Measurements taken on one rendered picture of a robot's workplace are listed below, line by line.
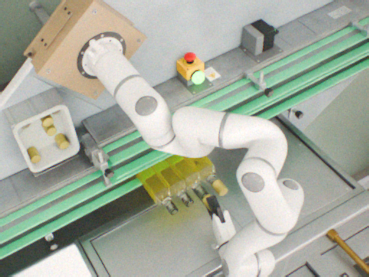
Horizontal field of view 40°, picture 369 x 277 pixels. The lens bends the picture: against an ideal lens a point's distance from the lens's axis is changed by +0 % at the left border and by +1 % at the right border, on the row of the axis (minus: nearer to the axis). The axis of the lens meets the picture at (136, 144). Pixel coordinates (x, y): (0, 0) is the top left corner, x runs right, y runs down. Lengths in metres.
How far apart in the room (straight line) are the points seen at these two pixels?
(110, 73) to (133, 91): 0.10
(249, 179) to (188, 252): 0.60
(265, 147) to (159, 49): 0.64
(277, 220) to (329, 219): 0.62
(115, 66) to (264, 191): 0.50
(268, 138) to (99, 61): 0.49
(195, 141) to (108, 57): 0.34
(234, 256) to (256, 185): 0.28
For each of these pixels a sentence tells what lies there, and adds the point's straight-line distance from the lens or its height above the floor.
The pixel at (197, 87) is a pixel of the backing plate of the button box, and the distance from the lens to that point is 1.74.
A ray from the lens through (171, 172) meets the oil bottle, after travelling 1.66.
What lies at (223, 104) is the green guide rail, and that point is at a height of 0.95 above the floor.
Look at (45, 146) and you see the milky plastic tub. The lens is 1.68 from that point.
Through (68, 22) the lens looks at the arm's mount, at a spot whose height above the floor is 0.82.
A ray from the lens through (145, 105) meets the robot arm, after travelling 1.23.
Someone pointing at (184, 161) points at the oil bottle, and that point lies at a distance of 1.69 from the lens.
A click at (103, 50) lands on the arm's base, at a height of 0.89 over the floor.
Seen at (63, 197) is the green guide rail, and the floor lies 0.92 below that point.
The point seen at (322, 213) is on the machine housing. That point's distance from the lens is 1.82.
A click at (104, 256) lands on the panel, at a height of 1.09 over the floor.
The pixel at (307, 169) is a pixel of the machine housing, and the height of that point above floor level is 1.16.
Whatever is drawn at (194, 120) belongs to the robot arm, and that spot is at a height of 1.22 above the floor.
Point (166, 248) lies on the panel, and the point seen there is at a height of 1.17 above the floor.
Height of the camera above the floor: 1.91
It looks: 37 degrees down
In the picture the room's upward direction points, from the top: 143 degrees clockwise
